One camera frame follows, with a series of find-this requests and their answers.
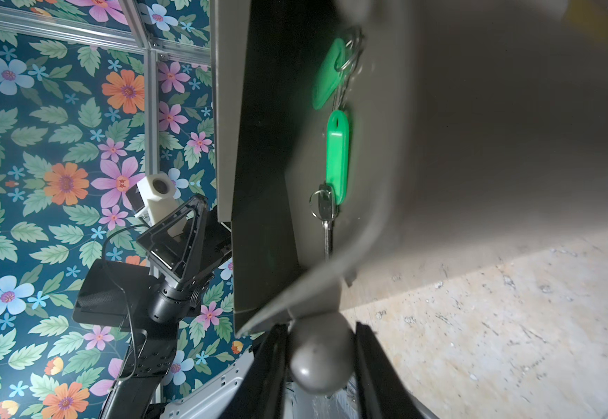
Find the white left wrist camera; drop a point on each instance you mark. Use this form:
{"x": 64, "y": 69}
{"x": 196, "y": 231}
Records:
{"x": 153, "y": 198}

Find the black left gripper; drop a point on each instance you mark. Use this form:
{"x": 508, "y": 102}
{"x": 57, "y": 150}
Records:
{"x": 185, "y": 249}

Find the green tagged key bunch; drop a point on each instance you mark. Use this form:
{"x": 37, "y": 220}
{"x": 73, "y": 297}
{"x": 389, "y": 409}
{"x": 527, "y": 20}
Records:
{"x": 330, "y": 86}

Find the grey three-drawer cabinet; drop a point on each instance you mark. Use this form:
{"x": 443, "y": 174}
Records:
{"x": 229, "y": 39}

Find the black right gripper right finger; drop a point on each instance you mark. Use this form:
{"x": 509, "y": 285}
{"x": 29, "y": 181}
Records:
{"x": 380, "y": 390}

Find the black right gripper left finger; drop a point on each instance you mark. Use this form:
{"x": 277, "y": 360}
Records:
{"x": 262, "y": 392}

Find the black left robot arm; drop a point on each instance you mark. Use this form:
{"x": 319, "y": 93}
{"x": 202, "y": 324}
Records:
{"x": 118, "y": 294}

